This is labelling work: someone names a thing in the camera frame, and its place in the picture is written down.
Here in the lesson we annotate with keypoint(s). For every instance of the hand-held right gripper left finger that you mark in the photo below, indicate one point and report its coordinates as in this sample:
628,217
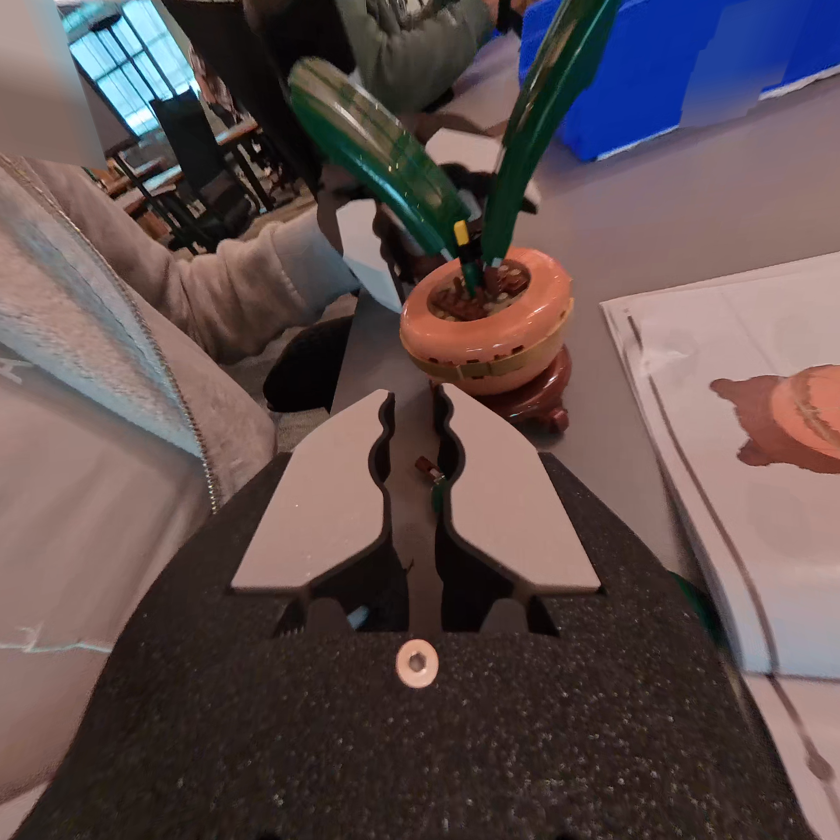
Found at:
315,512

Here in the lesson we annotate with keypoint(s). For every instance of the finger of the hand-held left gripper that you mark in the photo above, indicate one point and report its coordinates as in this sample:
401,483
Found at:
364,249
472,200

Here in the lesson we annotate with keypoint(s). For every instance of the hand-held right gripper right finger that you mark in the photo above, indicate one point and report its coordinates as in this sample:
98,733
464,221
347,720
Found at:
518,512

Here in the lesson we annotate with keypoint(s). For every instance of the long dark green toy leaf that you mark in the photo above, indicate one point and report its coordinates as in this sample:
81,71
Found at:
380,151
544,118

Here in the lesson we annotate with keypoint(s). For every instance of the toy flower pot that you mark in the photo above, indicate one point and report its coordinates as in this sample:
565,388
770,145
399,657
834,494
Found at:
485,328

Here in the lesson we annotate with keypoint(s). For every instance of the building instruction booklet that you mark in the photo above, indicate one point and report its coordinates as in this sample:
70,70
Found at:
754,512

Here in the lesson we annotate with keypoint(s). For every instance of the brown-edged grey desk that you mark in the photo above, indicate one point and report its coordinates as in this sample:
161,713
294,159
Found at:
472,98

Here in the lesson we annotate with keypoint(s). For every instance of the blue plastic bin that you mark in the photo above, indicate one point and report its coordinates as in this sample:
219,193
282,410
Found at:
623,79

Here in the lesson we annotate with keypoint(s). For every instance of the white paper sheet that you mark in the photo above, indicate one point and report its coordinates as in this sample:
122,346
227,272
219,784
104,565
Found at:
800,82

